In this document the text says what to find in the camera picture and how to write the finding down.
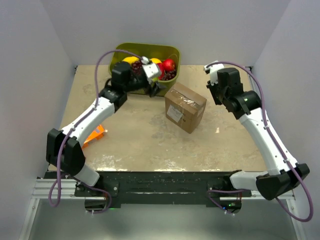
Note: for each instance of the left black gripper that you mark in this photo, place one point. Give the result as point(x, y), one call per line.
point(153, 90)

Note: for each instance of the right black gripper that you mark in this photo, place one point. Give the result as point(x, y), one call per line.
point(212, 89)

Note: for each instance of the brown cardboard express box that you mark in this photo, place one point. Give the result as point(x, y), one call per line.
point(184, 107)

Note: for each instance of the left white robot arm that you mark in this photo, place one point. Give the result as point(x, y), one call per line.
point(64, 147)

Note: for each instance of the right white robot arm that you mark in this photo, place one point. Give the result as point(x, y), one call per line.
point(246, 106)

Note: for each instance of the orange carton box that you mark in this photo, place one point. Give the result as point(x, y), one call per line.
point(97, 134)

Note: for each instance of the dark red grape bunch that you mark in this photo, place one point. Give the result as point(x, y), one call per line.
point(169, 75)

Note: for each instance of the pink dragon fruit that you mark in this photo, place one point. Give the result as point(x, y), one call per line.
point(162, 70)

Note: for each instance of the red apple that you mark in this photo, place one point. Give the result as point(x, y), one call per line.
point(169, 65)

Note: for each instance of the yellow lemon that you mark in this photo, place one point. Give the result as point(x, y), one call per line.
point(156, 60)

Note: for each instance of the olive green plastic bin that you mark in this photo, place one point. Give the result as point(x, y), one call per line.
point(161, 52)

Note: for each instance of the yellow mango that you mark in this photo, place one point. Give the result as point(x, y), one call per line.
point(131, 59)

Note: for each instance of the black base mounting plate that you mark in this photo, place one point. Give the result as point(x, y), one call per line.
point(162, 188)

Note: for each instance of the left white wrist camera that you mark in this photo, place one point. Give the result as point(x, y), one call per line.
point(150, 69)

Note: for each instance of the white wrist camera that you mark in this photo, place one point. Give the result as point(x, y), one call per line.
point(212, 69)
point(150, 69)

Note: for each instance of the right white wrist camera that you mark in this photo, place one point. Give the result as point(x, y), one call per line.
point(212, 69)

